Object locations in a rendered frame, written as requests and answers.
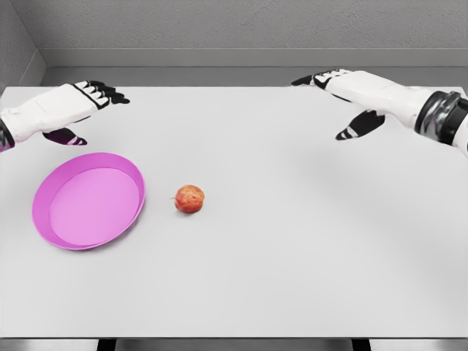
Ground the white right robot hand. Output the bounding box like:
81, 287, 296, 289
290, 69, 398, 142

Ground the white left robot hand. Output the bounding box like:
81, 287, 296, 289
28, 80, 131, 147

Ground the pink round plate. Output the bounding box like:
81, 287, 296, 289
31, 152, 146, 252

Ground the red apple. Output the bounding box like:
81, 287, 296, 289
169, 184, 205, 215

